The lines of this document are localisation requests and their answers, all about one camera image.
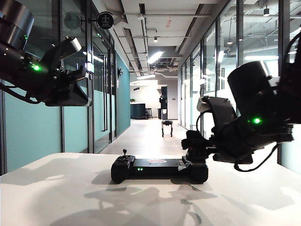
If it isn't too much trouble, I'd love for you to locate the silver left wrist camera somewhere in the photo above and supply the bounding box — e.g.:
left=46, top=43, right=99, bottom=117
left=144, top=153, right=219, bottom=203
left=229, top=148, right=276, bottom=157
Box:
left=61, top=36, right=82, bottom=59

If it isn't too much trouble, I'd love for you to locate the thin right wrist camera cable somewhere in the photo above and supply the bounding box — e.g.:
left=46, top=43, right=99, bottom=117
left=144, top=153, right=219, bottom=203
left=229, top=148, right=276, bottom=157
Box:
left=196, top=112, right=206, bottom=132

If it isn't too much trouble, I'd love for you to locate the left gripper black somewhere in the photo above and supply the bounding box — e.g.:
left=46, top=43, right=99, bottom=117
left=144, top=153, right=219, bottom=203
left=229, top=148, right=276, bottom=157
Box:
left=43, top=65, right=92, bottom=107

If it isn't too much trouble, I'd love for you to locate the tall black cabinet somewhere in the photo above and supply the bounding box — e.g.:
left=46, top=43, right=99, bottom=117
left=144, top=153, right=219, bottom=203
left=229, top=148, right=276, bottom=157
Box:
left=159, top=86, right=169, bottom=121

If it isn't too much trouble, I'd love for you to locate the looped right gripper cable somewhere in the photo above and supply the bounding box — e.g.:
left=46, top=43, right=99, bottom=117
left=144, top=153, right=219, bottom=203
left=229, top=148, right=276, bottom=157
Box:
left=234, top=142, right=279, bottom=172

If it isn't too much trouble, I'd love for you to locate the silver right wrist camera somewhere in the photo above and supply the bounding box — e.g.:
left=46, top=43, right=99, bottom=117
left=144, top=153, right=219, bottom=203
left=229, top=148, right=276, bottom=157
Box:
left=197, top=96, right=237, bottom=131

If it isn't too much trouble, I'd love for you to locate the round black hanging sign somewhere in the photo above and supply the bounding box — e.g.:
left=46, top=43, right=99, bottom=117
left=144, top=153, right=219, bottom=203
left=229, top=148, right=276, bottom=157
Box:
left=96, top=11, right=115, bottom=30

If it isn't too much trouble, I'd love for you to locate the black quadruped robot dog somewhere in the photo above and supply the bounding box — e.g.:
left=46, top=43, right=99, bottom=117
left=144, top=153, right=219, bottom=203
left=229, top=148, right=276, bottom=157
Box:
left=161, top=120, right=173, bottom=138

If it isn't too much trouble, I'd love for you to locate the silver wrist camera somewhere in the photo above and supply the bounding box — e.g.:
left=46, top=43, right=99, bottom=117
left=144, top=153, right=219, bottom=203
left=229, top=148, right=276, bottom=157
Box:
left=197, top=96, right=237, bottom=131
left=61, top=36, right=82, bottom=59

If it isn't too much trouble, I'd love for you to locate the dark counter cabinet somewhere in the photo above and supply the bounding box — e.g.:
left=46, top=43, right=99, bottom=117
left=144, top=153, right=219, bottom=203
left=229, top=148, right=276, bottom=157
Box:
left=130, top=103, right=147, bottom=120

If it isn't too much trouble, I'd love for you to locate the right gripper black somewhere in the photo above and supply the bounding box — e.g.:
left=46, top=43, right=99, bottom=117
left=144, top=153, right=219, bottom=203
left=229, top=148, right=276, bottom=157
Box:
left=181, top=130, right=254, bottom=165

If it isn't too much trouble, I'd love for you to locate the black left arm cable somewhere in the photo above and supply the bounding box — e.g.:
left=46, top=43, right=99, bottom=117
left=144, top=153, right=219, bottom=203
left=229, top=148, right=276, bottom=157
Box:
left=0, top=82, right=45, bottom=105

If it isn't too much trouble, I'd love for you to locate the linear ceiling light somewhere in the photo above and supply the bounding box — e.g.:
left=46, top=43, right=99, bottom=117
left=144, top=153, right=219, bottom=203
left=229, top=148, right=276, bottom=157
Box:
left=148, top=51, right=163, bottom=64

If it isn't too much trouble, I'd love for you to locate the long vertical door handle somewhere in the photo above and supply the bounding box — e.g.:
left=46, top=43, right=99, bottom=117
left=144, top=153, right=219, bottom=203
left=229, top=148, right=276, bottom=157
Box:
left=101, top=54, right=108, bottom=132

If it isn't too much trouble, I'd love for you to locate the black remote control with joysticks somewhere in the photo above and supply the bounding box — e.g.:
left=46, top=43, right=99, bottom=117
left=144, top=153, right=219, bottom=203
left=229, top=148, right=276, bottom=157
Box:
left=111, top=148, right=209, bottom=185

